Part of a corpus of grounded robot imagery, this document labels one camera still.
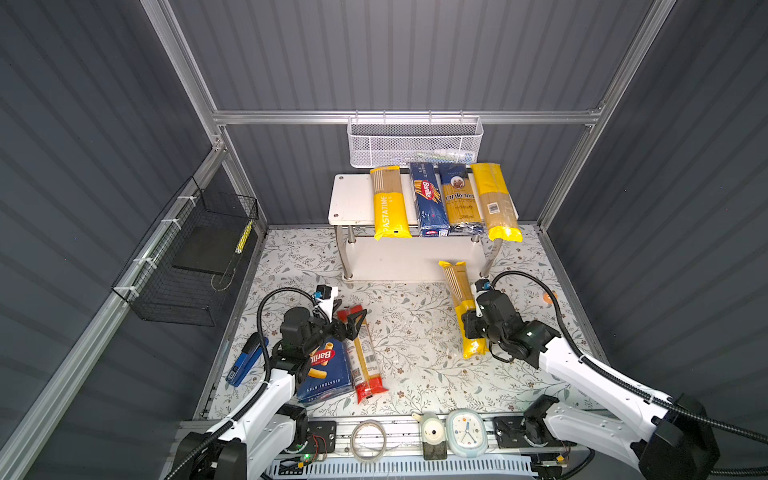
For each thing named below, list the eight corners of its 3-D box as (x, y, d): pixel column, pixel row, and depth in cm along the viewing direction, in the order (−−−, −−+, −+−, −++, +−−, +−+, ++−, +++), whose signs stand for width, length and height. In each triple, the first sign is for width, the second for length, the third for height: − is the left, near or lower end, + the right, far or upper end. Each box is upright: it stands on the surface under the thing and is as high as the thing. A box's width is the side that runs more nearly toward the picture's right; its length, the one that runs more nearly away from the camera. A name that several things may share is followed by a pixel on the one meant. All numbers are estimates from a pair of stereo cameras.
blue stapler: (230, 385, 84) (223, 379, 80) (257, 338, 93) (251, 331, 89) (243, 388, 84) (235, 382, 80) (268, 341, 93) (263, 334, 89)
